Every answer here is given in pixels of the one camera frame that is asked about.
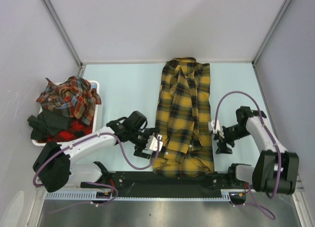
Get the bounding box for white laundry basket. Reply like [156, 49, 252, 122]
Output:
[31, 80, 102, 146]

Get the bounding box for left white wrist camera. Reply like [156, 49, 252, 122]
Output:
[145, 134, 163, 152]

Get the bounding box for right aluminium frame post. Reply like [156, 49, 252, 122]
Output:
[252, 0, 297, 67]

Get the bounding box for yellow plaid shirt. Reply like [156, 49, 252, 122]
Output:
[153, 58, 214, 177]

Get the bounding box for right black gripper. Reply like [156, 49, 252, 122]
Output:
[214, 125, 251, 154]

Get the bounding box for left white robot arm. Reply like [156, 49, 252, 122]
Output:
[32, 111, 163, 193]

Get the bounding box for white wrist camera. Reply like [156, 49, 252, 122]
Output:
[208, 120, 223, 136]
[145, 134, 163, 152]

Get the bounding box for dark striped shirt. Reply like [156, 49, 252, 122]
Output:
[27, 109, 72, 142]

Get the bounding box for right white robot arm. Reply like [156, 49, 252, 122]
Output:
[208, 106, 299, 195]

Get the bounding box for red blue plaid shirt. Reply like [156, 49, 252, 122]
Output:
[36, 76, 101, 126]

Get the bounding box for white slotted cable duct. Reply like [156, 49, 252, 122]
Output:
[44, 189, 233, 202]

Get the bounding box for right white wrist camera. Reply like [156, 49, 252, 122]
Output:
[208, 120, 223, 136]

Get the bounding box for aluminium front rail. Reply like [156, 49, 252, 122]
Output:
[34, 172, 303, 192]

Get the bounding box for aluminium frame post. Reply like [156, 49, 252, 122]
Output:
[252, 0, 297, 67]
[41, 0, 83, 75]

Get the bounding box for red black plaid shirt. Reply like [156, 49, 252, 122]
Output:
[37, 119, 93, 143]

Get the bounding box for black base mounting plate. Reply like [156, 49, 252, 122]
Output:
[80, 170, 247, 199]

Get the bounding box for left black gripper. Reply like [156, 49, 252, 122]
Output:
[128, 128, 159, 159]

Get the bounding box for left aluminium frame post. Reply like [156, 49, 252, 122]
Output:
[41, 0, 83, 75]

